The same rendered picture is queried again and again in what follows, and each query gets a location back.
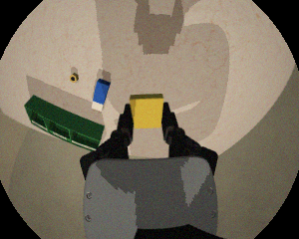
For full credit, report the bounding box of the yellow block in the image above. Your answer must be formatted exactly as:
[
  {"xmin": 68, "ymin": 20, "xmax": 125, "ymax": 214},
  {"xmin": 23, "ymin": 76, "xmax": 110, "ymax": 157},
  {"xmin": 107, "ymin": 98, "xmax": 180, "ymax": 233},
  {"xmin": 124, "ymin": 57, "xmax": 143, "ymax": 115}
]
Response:
[{"xmin": 130, "ymin": 94, "xmax": 163, "ymax": 128}]

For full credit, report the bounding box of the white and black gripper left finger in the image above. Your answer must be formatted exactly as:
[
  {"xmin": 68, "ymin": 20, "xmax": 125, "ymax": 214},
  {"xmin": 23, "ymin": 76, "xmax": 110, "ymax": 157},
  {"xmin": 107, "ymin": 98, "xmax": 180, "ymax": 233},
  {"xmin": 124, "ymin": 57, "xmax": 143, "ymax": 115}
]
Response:
[{"xmin": 80, "ymin": 104, "xmax": 134, "ymax": 180}]

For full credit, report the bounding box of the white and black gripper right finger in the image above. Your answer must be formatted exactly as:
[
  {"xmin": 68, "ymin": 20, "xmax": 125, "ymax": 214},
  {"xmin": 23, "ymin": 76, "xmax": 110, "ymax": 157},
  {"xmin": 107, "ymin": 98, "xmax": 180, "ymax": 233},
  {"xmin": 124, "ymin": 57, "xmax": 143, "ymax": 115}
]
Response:
[{"xmin": 161, "ymin": 103, "xmax": 218, "ymax": 176}]

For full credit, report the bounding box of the green divided tray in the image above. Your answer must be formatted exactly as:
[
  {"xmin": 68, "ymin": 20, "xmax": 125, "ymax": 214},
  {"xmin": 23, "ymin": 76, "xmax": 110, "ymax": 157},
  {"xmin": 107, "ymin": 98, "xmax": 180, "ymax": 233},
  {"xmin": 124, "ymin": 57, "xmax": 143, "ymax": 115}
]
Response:
[{"xmin": 24, "ymin": 95, "xmax": 105, "ymax": 151}]

